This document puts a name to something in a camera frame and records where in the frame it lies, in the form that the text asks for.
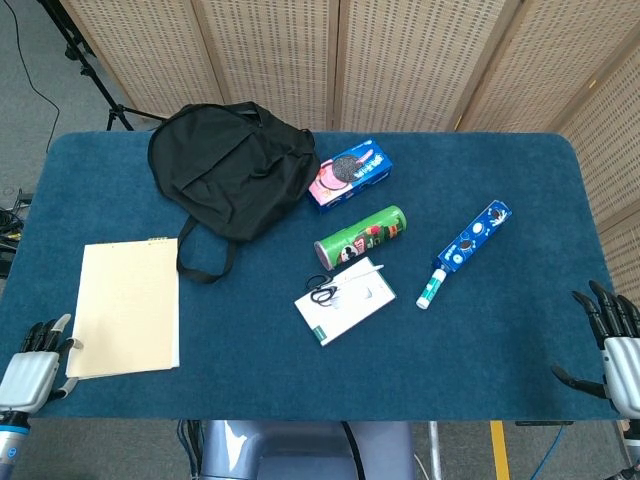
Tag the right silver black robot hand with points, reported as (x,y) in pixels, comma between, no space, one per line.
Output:
(622,370)

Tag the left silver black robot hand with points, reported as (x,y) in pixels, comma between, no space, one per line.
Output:
(30,375)

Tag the manila folder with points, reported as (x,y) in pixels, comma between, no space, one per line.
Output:
(127,310)

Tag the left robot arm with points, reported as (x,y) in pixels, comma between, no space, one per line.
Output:
(11,440)

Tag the yellow floor tape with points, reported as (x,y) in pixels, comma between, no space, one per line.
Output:
(500,450)

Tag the long blue Oreo box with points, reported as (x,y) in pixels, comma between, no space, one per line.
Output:
(472,240)

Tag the silver table leg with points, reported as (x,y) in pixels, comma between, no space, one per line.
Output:
(435,450)

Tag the white green glue stick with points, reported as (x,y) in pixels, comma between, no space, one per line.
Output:
(430,290)

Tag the blue table mat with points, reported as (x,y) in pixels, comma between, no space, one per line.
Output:
(280,370)

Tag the white book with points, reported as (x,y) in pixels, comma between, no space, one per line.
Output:
(355,305)

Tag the grey blue robot torso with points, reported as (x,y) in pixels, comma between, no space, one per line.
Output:
(300,450)

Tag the green Pringles can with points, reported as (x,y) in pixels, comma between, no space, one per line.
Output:
(365,237)

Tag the black backpack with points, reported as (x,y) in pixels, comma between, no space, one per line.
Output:
(230,165)

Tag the black tripod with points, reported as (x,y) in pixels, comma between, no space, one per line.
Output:
(95,80)

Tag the pink blue Oreo box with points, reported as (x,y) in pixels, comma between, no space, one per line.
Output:
(350,175)

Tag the wicker folding screen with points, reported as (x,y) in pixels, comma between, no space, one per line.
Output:
(400,60)

